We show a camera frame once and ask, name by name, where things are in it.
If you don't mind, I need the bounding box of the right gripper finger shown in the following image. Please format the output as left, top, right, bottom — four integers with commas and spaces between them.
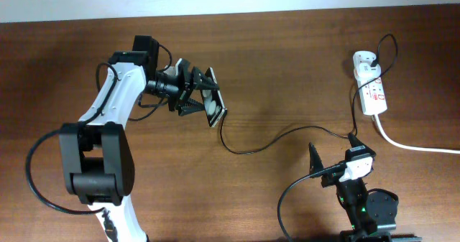
348, 132, 367, 151
308, 143, 324, 177

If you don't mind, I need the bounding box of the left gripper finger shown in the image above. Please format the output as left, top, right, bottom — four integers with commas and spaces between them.
178, 98, 205, 116
191, 66, 220, 90

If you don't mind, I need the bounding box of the black smartphone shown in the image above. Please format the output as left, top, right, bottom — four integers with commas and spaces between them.
200, 68, 227, 128

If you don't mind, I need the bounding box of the white power strip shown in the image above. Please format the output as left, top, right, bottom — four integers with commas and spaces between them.
353, 51, 387, 116

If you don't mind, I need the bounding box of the black charging cable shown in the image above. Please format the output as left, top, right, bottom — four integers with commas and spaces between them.
219, 33, 399, 156

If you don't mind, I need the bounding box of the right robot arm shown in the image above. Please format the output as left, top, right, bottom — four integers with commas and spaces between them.
308, 134, 423, 242

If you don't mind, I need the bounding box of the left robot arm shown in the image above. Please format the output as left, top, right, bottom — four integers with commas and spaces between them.
59, 35, 226, 241

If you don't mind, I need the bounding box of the white charger plug adapter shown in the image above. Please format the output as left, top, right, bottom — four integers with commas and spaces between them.
354, 62, 382, 80

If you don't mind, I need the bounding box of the white power strip cord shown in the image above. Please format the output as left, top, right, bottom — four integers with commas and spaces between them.
372, 113, 460, 155

